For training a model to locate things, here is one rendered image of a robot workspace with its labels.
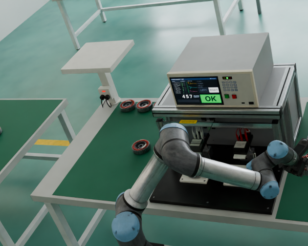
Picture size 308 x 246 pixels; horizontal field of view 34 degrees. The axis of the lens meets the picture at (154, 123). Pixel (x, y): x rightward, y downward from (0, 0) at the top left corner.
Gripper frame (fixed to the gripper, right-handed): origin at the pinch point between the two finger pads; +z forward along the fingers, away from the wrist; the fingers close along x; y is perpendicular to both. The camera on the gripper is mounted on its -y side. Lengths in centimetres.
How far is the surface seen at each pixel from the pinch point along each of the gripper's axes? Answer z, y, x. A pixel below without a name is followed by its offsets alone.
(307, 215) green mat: 3.7, 21.3, 7.5
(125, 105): 20, 2, -147
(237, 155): -0.9, 7.7, -35.9
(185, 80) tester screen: -32, -15, -61
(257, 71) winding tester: -19.7, -31.7, -33.2
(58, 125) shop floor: 97, 38, -301
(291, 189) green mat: 10.5, 12.6, -7.9
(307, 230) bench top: 3.4, 27.3, 10.2
